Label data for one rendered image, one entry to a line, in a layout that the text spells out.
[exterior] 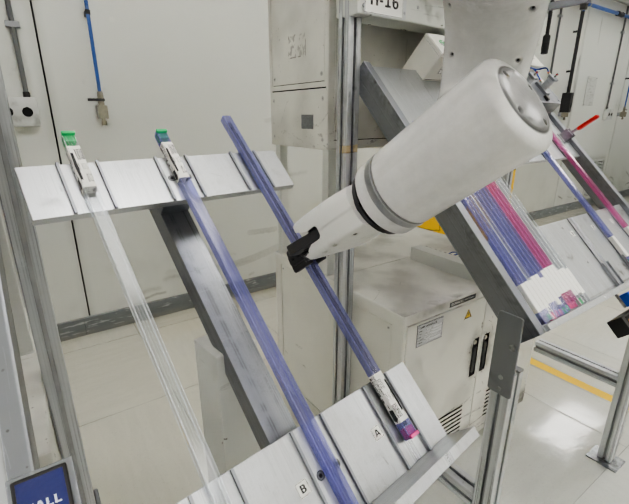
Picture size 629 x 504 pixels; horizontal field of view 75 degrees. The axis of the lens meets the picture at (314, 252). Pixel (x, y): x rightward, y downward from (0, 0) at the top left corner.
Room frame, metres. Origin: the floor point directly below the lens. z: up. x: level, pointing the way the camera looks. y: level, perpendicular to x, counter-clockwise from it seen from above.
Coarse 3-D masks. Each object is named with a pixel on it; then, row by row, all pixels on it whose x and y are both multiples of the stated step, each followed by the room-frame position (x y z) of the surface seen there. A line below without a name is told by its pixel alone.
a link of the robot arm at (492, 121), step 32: (480, 64) 0.34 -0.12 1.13; (448, 96) 0.35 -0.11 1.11; (480, 96) 0.32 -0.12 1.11; (512, 96) 0.32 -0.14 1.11; (416, 128) 0.36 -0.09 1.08; (448, 128) 0.33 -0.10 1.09; (480, 128) 0.31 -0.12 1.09; (512, 128) 0.30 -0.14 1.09; (544, 128) 0.32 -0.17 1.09; (384, 160) 0.38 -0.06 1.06; (416, 160) 0.35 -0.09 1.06; (448, 160) 0.33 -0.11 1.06; (480, 160) 0.32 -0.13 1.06; (512, 160) 0.32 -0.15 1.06; (384, 192) 0.38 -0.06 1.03; (416, 192) 0.36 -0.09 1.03; (448, 192) 0.35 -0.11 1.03
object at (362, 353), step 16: (240, 144) 0.62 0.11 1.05; (256, 160) 0.61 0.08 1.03; (256, 176) 0.59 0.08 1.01; (272, 192) 0.58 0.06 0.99; (272, 208) 0.56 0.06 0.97; (288, 224) 0.54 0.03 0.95; (320, 272) 0.50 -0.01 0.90; (320, 288) 0.49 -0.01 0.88; (336, 304) 0.48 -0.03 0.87; (336, 320) 0.47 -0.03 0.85; (352, 336) 0.45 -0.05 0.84; (368, 352) 0.44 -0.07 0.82; (368, 368) 0.43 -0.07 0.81; (400, 432) 0.39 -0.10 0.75
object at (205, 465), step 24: (72, 144) 0.48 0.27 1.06; (96, 192) 0.45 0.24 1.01; (96, 216) 0.43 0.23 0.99; (120, 264) 0.40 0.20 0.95; (144, 312) 0.37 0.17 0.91; (144, 336) 0.35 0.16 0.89; (168, 360) 0.34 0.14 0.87; (168, 384) 0.32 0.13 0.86; (192, 432) 0.30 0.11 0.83; (192, 456) 0.29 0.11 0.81; (216, 480) 0.28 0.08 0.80
